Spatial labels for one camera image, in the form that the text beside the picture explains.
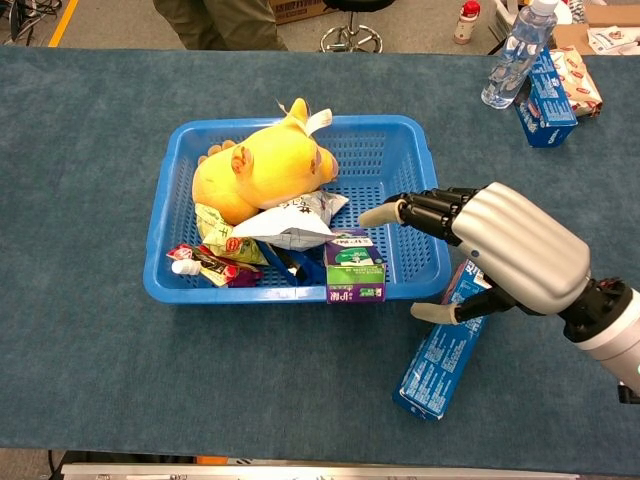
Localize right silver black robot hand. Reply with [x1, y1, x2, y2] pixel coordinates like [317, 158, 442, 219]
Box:
[358, 182, 592, 325]

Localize blue toothpaste box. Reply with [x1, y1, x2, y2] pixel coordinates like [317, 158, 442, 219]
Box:
[514, 48, 580, 149]
[392, 258, 501, 422]

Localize purple toothpaste box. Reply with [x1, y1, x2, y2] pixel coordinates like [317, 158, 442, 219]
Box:
[322, 228, 389, 305]

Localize yellow plush toy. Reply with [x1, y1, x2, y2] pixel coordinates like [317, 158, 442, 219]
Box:
[192, 97, 340, 225]

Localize blue plastic basket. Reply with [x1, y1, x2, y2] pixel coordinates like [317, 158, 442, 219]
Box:
[143, 114, 453, 305]

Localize red and white snack packet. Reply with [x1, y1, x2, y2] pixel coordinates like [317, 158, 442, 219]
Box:
[549, 47, 604, 119]

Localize clear plastic water bottle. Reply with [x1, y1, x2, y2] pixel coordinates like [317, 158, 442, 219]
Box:
[480, 0, 559, 110]

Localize blue and black clip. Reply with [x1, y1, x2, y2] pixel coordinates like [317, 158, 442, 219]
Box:
[257, 239, 325, 287]

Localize white snack bag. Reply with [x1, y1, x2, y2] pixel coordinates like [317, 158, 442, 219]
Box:
[230, 189, 350, 252]

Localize red and white bottle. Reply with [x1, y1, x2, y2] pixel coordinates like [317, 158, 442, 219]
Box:
[453, 0, 481, 46]

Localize open cardboard box with papers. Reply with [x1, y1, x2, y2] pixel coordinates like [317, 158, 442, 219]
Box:
[552, 4, 640, 57]

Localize purple snack packet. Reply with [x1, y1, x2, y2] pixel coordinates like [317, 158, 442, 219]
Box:
[227, 269, 264, 288]

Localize green yellow snack packet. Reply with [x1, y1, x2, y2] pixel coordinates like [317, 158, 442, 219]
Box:
[194, 202, 271, 266]

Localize red pouch with white cap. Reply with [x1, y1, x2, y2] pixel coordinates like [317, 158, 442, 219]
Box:
[166, 243, 265, 288]

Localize brown printed cardboard box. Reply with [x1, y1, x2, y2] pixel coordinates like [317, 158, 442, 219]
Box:
[269, 0, 332, 25]

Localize person in olive trousers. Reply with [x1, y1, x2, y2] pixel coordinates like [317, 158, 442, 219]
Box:
[154, 0, 290, 51]

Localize teal felt table cloth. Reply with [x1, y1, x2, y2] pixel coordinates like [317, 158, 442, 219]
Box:
[0, 45, 640, 462]

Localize aluminium frame rail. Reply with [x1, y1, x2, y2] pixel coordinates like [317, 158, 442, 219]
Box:
[59, 462, 581, 480]

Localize black floor cables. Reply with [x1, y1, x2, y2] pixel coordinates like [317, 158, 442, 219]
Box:
[0, 0, 64, 46]

